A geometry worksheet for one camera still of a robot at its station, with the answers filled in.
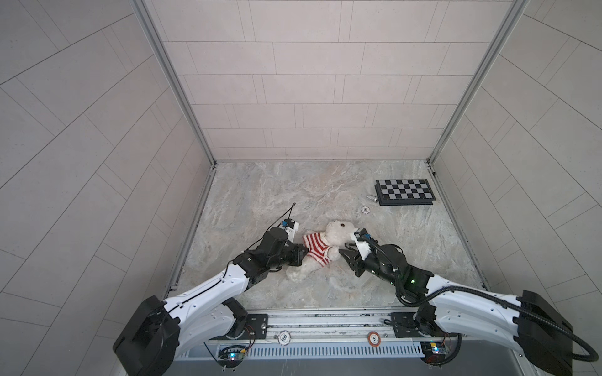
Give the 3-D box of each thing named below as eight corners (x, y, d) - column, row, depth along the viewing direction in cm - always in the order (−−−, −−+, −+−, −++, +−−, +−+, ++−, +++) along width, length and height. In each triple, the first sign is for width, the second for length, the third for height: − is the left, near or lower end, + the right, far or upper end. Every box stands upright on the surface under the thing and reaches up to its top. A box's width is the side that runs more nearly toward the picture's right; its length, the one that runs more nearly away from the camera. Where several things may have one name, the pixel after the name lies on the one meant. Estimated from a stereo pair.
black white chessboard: (378, 206, 102) (381, 201, 99) (374, 184, 110) (375, 178, 107) (434, 206, 102) (437, 201, 99) (425, 184, 110) (428, 179, 107)
